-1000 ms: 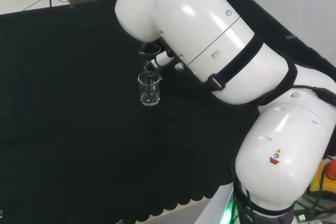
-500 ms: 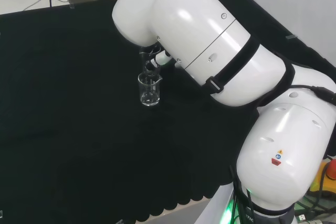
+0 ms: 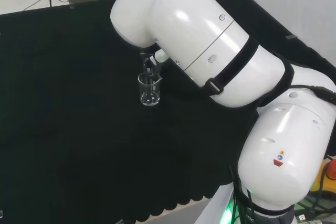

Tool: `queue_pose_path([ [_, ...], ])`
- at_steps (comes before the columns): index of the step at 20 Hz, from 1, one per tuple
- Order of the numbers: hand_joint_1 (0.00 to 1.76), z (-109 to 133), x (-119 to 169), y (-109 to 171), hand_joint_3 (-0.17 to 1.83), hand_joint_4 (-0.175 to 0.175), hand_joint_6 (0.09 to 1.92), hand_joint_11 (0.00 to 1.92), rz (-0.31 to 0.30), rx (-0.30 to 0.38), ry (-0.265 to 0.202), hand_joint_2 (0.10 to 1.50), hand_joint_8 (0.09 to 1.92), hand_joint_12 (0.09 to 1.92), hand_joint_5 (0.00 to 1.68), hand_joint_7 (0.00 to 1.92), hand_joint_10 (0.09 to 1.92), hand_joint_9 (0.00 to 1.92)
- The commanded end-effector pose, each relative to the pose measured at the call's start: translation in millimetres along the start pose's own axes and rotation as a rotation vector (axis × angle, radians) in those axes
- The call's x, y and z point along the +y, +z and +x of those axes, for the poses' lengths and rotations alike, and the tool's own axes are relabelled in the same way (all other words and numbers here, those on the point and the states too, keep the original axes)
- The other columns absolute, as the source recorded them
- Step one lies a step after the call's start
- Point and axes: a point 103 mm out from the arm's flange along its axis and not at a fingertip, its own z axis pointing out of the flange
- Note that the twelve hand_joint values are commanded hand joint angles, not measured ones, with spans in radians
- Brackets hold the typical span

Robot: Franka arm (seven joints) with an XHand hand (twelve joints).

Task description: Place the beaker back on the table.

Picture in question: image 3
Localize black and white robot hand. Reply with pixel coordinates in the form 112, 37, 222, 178
143, 49, 170, 74

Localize black table cloth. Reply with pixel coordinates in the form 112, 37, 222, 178
0, 0, 336, 221

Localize yellow stop button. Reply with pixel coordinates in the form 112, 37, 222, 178
318, 158, 336, 193

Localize black cable with connector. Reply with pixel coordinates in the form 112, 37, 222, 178
288, 84, 336, 103

